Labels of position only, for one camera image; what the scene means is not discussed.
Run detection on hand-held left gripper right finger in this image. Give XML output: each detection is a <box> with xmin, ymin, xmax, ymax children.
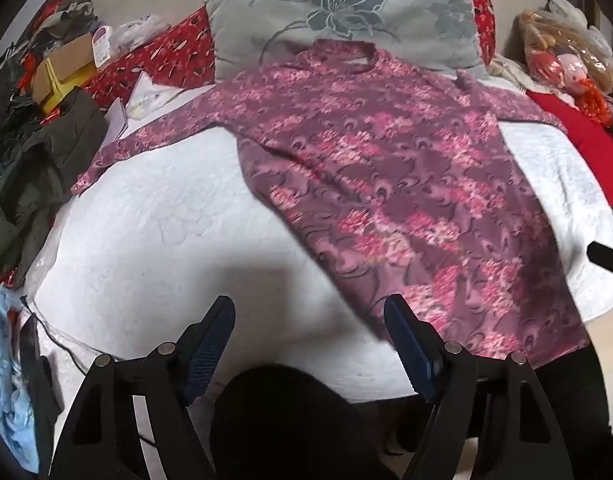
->
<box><xmin>383</xmin><ymin>293</ymin><xmax>575</xmax><ymax>480</ymax></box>

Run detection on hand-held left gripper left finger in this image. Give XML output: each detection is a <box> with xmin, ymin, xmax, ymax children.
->
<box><xmin>49</xmin><ymin>295</ymin><xmax>237</xmax><ymax>480</ymax></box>

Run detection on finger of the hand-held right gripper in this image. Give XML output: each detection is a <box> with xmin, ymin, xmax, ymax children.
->
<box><xmin>587</xmin><ymin>220</ymin><xmax>613</xmax><ymax>302</ymax></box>

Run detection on pink floral long-sleeve shirt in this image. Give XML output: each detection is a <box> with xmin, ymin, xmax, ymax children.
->
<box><xmin>70</xmin><ymin>40</ymin><xmax>592</xmax><ymax>370</ymax></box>

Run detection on pile of dark clothes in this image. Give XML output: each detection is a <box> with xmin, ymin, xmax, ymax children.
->
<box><xmin>0</xmin><ymin>0</ymin><xmax>100</xmax><ymax>96</ymax></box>

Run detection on white quilted bed cover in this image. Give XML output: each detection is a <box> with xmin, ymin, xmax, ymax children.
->
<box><xmin>24</xmin><ymin>80</ymin><xmax>613</xmax><ymax>401</ymax></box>

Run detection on plain red cloth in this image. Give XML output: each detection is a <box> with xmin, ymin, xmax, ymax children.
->
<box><xmin>525</xmin><ymin>90</ymin><xmax>613</xmax><ymax>211</ymax></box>

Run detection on person's left leg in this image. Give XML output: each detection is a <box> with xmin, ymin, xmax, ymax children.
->
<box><xmin>210</xmin><ymin>365</ymin><xmax>404</xmax><ymax>480</ymax></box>

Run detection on person's leg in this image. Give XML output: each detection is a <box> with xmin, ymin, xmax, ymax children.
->
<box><xmin>210</xmin><ymin>365</ymin><xmax>404</xmax><ymax>480</ymax></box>
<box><xmin>529</xmin><ymin>341</ymin><xmax>613</xmax><ymax>463</ymax></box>

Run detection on person's right leg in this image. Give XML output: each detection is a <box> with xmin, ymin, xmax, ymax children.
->
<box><xmin>529</xmin><ymin>341</ymin><xmax>613</xmax><ymax>463</ymax></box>

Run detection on clear bag of plush toys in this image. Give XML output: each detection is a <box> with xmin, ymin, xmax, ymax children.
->
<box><xmin>517</xmin><ymin>0</ymin><xmax>613</xmax><ymax>128</ymax></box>

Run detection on light blue cloth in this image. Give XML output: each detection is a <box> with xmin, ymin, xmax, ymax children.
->
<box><xmin>0</xmin><ymin>285</ymin><xmax>40</xmax><ymax>475</ymax></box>

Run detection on olive green jacket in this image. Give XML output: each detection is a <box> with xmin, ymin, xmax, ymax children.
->
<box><xmin>0</xmin><ymin>89</ymin><xmax>110</xmax><ymax>285</ymax></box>

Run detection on white paper sheets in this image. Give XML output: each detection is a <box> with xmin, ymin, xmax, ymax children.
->
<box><xmin>104</xmin><ymin>72</ymin><xmax>187</xmax><ymax>141</ymax></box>

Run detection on red printed blanket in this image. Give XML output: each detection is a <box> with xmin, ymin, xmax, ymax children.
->
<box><xmin>36</xmin><ymin>0</ymin><xmax>497</xmax><ymax>116</ymax></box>

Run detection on yellow box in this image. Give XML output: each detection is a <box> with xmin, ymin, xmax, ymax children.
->
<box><xmin>36</xmin><ymin>59</ymin><xmax>87</xmax><ymax>115</ymax></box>

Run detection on brown cardboard box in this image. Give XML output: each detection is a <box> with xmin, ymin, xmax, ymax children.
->
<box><xmin>32</xmin><ymin>34</ymin><xmax>97</xmax><ymax>103</ymax></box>

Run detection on white plastic bag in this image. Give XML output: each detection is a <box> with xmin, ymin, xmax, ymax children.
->
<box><xmin>106</xmin><ymin>15</ymin><xmax>172</xmax><ymax>53</ymax></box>

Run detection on grey floral pillow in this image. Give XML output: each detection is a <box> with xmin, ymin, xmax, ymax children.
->
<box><xmin>201</xmin><ymin>0</ymin><xmax>491</xmax><ymax>82</ymax></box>

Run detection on black cable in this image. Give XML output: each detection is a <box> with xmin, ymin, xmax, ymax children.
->
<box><xmin>20</xmin><ymin>294</ymin><xmax>117</xmax><ymax>376</ymax></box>

